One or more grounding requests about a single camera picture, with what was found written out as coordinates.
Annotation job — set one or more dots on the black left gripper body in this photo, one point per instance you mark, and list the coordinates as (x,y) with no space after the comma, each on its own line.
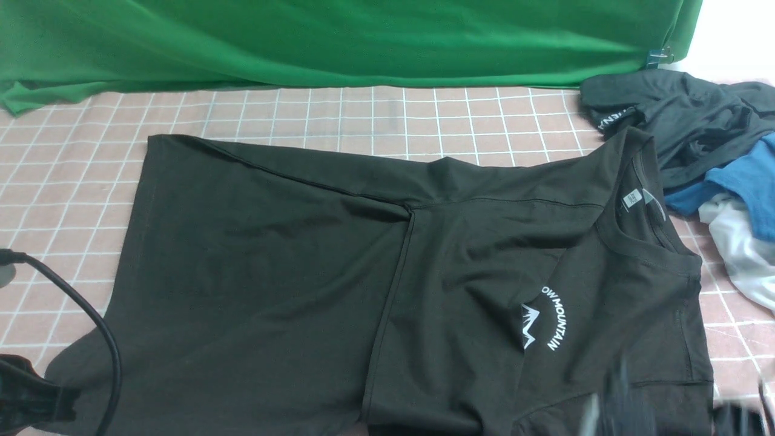
(28,400)

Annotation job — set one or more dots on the dark gray long-sleeved shirt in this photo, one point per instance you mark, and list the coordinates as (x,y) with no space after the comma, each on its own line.
(268,290)

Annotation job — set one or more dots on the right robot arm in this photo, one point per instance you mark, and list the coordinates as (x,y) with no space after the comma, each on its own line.
(621,409)

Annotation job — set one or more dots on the pink grid tablecloth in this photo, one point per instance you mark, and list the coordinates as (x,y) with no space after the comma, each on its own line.
(69,171)

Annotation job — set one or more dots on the green backdrop cloth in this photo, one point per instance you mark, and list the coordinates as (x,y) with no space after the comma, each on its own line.
(66,51)

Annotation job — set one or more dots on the metal backdrop clip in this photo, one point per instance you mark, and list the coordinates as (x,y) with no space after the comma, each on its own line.
(657,58)

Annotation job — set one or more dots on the dark teal garment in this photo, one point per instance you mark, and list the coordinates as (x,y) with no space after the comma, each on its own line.
(696,125)

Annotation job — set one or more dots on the white garment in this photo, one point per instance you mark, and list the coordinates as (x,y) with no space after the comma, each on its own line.
(749,262)

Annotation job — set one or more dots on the blue garment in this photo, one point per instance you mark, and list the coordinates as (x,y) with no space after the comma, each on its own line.
(749,178)

